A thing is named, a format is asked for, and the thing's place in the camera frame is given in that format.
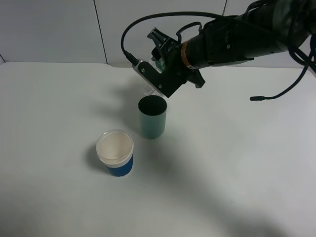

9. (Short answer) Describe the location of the blue white paper cup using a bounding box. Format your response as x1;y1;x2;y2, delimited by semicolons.
95;130;134;177

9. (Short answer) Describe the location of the green plastic cup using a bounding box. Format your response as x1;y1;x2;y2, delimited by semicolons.
138;95;167;139

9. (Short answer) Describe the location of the black camera cable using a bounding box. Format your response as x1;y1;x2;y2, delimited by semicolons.
120;11;316;101

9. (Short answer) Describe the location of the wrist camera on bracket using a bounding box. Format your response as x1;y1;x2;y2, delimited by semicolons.
133;64;187;98

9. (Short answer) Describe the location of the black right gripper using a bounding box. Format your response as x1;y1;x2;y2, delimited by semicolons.
147;28;205;88

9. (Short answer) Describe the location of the clear green-label water bottle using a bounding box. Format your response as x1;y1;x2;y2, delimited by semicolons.
142;58;167;97

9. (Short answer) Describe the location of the tall clear drinking glass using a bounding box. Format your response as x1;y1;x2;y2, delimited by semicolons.
137;59;149;74

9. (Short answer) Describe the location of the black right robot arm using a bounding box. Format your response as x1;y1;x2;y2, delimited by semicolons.
138;0;316;96

